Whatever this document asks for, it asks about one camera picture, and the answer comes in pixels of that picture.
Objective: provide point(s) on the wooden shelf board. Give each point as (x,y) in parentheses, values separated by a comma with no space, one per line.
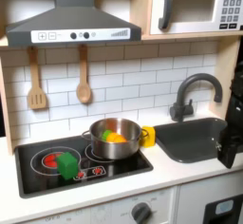
(190,36)

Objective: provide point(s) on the white toy microwave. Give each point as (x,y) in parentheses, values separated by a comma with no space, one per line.
(190,27)

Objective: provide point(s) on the wooden slotted spatula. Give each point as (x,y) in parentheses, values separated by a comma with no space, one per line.
(36,98)

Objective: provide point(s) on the green block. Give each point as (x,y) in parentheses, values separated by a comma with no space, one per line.
(67,166)

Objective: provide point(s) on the black cabinet door panel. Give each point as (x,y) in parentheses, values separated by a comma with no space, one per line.
(221,215)

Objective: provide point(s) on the wooden spoon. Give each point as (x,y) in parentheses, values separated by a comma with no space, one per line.
(83,93)

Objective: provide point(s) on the grey oven knob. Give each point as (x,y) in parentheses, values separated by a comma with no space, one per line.
(141,213)

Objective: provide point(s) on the white cabinet door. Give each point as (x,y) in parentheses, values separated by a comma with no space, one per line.
(193,196)

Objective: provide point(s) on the black stove top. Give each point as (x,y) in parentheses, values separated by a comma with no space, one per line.
(38,183)

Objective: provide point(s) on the white oven front panel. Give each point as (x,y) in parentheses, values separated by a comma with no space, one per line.
(110,212)

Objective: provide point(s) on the grey range hood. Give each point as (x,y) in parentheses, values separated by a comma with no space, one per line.
(74,19)

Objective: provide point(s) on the yellow block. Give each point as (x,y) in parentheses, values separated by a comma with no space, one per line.
(149,137)

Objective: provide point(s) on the orange toy carrot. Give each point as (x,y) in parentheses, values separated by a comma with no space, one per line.
(116,138)

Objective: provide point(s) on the dark grey sink basin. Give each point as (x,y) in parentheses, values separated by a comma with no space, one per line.
(190,139)

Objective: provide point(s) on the dark grey tap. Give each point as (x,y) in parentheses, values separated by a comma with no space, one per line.
(182,107)

